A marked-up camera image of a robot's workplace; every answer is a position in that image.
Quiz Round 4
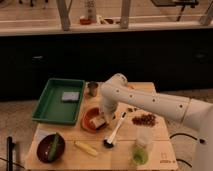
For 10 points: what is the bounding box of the green plastic tray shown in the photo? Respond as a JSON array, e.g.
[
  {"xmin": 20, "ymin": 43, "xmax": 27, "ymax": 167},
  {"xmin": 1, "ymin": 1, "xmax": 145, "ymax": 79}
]
[{"xmin": 32, "ymin": 78, "xmax": 85, "ymax": 125}]

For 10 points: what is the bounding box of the green cup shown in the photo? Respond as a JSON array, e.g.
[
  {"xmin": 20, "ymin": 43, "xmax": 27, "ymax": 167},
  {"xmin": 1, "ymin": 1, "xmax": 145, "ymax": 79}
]
[{"xmin": 131, "ymin": 147, "xmax": 148, "ymax": 165}]

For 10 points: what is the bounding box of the black stand on floor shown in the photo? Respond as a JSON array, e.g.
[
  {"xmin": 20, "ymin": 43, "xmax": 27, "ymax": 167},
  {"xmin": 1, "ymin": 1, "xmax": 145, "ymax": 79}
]
[{"xmin": 6, "ymin": 136, "xmax": 15, "ymax": 171}]

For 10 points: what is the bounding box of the grey sponge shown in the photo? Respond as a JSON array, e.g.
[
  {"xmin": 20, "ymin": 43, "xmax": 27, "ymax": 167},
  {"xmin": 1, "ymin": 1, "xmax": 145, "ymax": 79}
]
[{"xmin": 62, "ymin": 92, "xmax": 80, "ymax": 102}]

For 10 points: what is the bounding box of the white handled black brush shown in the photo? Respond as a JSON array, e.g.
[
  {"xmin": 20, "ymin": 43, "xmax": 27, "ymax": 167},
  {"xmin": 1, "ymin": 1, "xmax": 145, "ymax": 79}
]
[{"xmin": 103, "ymin": 112, "xmax": 126, "ymax": 148}]

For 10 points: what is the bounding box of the clear plastic cup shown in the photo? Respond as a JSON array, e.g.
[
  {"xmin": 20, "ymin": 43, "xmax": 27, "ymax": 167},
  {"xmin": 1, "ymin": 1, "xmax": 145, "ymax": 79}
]
[{"xmin": 136, "ymin": 128, "xmax": 153, "ymax": 146}]

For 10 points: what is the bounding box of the red object on shelf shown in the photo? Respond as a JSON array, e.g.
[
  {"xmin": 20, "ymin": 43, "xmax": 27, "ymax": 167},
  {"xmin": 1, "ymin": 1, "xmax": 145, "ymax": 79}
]
[{"xmin": 79, "ymin": 18, "xmax": 92, "ymax": 25}]

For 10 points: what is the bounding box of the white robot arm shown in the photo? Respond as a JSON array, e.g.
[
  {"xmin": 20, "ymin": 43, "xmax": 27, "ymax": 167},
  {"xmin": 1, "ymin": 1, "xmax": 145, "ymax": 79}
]
[{"xmin": 100, "ymin": 73, "xmax": 213, "ymax": 171}]

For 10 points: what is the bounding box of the green cucumber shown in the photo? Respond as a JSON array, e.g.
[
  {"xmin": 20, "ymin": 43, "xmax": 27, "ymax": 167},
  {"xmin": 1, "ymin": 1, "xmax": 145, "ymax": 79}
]
[{"xmin": 48, "ymin": 133, "xmax": 59, "ymax": 162}]

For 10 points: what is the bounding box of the red bowl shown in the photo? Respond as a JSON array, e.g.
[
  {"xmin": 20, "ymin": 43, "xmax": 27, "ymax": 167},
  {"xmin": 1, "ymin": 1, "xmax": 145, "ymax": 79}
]
[{"xmin": 81, "ymin": 107, "xmax": 107, "ymax": 133}]

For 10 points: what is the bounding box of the dark brown bowl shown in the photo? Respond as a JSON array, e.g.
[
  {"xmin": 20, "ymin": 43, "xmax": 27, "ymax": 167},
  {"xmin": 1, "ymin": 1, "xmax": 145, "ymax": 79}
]
[{"xmin": 37, "ymin": 133, "xmax": 65, "ymax": 163}]

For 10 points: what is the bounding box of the beige eraser block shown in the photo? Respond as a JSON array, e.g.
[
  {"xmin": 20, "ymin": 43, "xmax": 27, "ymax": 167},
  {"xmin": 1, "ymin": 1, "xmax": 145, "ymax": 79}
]
[{"xmin": 89, "ymin": 116, "xmax": 105, "ymax": 130}]

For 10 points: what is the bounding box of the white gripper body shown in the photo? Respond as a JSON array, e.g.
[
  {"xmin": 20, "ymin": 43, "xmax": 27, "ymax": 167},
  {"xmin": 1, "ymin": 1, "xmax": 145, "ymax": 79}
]
[{"xmin": 100, "ymin": 98, "xmax": 118, "ymax": 122}]

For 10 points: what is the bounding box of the yellow corn cob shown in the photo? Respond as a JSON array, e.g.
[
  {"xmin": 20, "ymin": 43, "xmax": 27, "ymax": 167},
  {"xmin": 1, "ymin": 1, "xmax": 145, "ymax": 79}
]
[{"xmin": 74, "ymin": 141, "xmax": 98, "ymax": 156}]

